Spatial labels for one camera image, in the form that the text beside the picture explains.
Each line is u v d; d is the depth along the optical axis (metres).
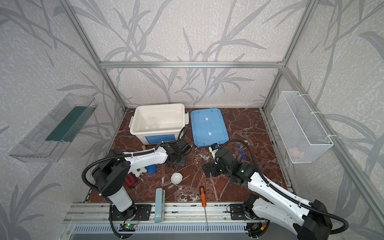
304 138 0.61
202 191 0.78
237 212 0.74
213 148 0.69
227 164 0.58
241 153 0.96
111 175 0.46
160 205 0.71
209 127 1.08
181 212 0.75
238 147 0.99
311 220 0.39
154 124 1.05
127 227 0.72
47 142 0.64
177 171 0.87
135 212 0.71
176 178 0.85
